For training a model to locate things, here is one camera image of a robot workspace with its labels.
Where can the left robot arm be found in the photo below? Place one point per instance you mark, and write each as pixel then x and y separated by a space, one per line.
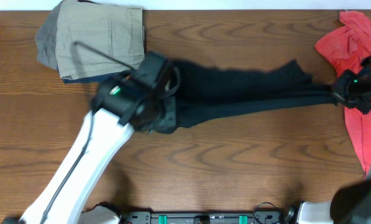
pixel 124 103

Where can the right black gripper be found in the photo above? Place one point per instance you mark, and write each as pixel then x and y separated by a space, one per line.
pixel 338 93

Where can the folded beige khaki pants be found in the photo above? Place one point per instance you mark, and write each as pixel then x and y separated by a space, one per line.
pixel 117 31

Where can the black polo shirt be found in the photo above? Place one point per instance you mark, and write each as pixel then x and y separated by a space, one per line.
pixel 207 93

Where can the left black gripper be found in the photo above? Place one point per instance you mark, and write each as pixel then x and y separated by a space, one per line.
pixel 168 101

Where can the folded grey garment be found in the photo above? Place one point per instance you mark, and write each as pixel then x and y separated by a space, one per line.
pixel 46 38

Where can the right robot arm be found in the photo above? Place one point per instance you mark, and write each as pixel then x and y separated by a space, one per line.
pixel 351 204

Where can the red t-shirt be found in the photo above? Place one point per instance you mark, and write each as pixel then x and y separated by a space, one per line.
pixel 345 48

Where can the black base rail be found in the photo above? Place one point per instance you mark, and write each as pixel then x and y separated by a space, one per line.
pixel 263 213

